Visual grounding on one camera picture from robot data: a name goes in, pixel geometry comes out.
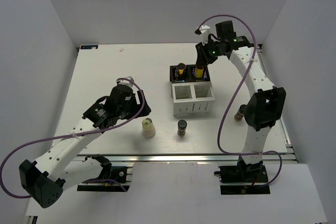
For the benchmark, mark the white squeeze bottle yellow cap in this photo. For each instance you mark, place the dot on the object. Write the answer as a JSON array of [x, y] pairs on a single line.
[[148, 128]]

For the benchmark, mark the spice jar black lid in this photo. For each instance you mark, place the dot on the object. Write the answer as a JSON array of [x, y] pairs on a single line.
[[240, 113], [181, 127]]

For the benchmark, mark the white metal organizer rack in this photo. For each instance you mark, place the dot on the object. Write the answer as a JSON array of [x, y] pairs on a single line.
[[192, 98]]

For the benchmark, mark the black metal organizer rack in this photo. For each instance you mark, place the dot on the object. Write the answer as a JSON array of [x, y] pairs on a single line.
[[190, 74]]

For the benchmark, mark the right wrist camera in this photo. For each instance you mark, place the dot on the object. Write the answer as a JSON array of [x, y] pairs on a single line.
[[203, 32]]

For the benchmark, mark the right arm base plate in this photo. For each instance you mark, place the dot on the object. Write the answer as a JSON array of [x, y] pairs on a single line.
[[233, 182]]

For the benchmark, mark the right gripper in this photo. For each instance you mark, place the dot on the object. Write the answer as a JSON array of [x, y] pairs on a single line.
[[202, 57]]

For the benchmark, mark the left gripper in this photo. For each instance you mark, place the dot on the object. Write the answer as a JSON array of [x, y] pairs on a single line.
[[136, 111]]

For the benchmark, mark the tall dark sauce bottle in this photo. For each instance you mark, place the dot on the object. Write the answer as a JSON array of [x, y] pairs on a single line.
[[181, 72]]

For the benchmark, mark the brown bottle gold cap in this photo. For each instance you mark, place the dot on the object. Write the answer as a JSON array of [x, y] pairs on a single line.
[[198, 71]]

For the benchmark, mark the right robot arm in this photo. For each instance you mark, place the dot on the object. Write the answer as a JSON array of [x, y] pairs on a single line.
[[266, 102]]

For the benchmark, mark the XDOF logo sticker left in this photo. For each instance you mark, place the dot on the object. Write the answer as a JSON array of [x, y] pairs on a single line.
[[88, 47]]

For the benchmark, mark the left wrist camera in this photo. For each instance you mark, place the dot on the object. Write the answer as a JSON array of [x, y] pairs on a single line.
[[126, 81]]

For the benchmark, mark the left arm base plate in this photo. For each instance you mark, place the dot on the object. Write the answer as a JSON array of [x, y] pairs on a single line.
[[117, 179]]

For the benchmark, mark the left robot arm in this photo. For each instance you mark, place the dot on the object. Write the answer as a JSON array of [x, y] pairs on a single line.
[[48, 176]]

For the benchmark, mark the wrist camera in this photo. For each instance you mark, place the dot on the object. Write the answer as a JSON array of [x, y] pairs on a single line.
[[203, 32], [126, 81]]

